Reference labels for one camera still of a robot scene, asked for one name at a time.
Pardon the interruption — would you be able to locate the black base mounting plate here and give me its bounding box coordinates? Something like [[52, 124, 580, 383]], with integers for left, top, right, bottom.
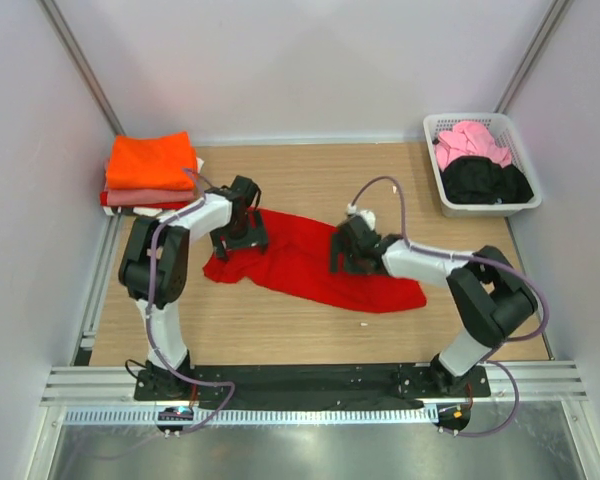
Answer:
[[125, 360, 491, 410]]

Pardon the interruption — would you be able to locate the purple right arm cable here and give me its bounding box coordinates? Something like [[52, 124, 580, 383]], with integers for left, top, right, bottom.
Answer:
[[347, 176, 552, 440]]

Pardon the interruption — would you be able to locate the slotted white cable duct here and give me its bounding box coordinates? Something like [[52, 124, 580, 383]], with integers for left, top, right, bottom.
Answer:
[[64, 404, 438, 427]]

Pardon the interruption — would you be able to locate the black t shirt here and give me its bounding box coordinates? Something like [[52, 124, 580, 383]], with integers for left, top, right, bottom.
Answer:
[[441, 156, 534, 205]]

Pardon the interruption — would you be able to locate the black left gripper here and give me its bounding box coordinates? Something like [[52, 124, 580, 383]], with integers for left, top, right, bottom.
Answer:
[[211, 209, 267, 262]]

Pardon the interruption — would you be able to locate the folded red white t shirt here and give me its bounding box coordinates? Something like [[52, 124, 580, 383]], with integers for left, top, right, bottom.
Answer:
[[99, 184, 197, 216]]

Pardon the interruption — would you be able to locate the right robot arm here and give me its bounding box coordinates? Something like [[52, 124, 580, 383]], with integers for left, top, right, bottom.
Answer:
[[330, 214, 538, 396]]

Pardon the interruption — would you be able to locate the white plastic laundry basket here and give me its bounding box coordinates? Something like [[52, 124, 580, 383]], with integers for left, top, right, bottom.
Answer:
[[423, 112, 542, 218]]

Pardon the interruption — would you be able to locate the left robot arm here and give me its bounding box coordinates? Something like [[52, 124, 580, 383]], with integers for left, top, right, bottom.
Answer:
[[118, 176, 269, 401]]

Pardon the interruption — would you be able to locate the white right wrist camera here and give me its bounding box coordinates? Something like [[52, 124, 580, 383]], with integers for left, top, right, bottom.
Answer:
[[346, 203, 376, 230]]

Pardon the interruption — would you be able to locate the aluminium rail frame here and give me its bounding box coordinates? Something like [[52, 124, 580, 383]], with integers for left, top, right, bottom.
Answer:
[[40, 217, 147, 408]]

